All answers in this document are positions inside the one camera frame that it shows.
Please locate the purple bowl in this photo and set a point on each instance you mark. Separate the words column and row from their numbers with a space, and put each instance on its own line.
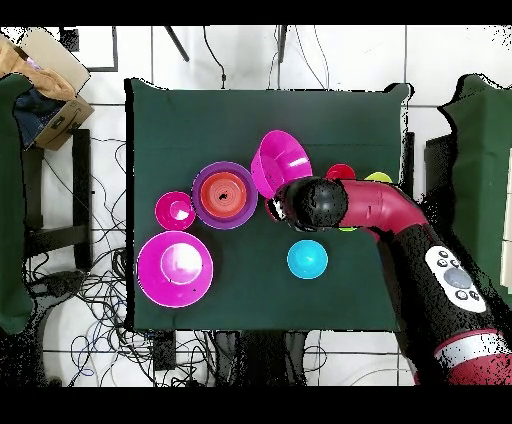
column 251, row 204

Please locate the orange bowl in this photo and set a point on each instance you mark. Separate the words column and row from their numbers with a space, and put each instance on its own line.
column 224, row 200

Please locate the large pink bowl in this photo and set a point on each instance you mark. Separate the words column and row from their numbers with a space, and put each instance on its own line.
column 280, row 156
column 152, row 276

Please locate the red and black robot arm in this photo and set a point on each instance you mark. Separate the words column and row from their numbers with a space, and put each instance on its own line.
column 380, row 204

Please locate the small blue bowl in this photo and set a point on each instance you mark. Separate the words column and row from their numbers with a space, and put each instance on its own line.
column 307, row 260

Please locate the green cup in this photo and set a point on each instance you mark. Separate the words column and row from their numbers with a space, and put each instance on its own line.
column 347, row 229

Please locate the red cup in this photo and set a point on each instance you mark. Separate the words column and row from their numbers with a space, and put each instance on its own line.
column 340, row 171

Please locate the dark green tablecloth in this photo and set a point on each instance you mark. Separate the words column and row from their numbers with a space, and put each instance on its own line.
column 260, row 112

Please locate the crimson bowl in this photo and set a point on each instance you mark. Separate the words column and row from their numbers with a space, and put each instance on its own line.
column 168, row 218

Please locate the yellow cup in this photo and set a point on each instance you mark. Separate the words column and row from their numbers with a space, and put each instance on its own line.
column 378, row 176

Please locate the black tripod leg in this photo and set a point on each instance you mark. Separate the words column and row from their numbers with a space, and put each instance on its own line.
column 176, row 43
column 282, row 44

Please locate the black floor box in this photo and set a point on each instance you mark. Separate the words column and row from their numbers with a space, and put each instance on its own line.
column 164, row 352

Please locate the green side table cloth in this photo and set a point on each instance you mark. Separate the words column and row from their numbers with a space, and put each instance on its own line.
column 480, row 160
column 12, row 200

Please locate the black rounded floor base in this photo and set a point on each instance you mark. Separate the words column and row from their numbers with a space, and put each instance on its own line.
column 60, row 282

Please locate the cardboard box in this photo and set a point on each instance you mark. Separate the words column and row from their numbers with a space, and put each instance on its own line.
column 60, row 120

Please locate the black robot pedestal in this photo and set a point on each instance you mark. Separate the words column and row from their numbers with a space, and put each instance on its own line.
column 260, row 360

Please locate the black stool frame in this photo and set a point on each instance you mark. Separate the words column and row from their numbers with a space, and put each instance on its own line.
column 82, row 180

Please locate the black square frame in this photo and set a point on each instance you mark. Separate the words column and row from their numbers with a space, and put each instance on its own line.
column 114, row 48

